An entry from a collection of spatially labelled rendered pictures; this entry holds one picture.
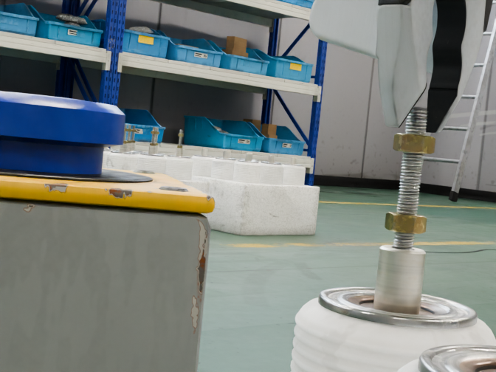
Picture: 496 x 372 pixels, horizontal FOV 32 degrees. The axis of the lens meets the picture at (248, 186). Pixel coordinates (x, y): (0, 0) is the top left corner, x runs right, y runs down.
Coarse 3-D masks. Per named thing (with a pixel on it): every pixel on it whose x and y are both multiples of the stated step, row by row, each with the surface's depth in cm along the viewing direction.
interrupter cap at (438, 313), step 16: (336, 288) 43; (352, 288) 44; (368, 288) 44; (320, 304) 40; (336, 304) 39; (352, 304) 40; (368, 304) 42; (432, 304) 42; (448, 304) 42; (368, 320) 38; (384, 320) 37; (400, 320) 37; (416, 320) 37; (432, 320) 37; (448, 320) 38; (464, 320) 38
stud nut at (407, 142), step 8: (400, 136) 40; (408, 136) 40; (416, 136) 40; (424, 136) 40; (400, 144) 40; (408, 144) 40; (416, 144) 40; (424, 144) 40; (432, 144) 40; (416, 152) 40; (424, 152) 40; (432, 152) 40
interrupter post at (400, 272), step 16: (384, 256) 40; (400, 256) 40; (416, 256) 40; (384, 272) 40; (400, 272) 40; (416, 272) 40; (384, 288) 40; (400, 288) 40; (416, 288) 40; (384, 304) 40; (400, 304) 40; (416, 304) 40
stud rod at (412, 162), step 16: (416, 112) 40; (416, 128) 40; (416, 160) 40; (400, 176) 41; (416, 176) 40; (400, 192) 41; (416, 192) 40; (400, 208) 40; (416, 208) 41; (400, 240) 40
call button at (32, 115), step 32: (0, 96) 16; (32, 96) 16; (0, 128) 16; (32, 128) 16; (64, 128) 16; (96, 128) 17; (0, 160) 16; (32, 160) 17; (64, 160) 17; (96, 160) 18
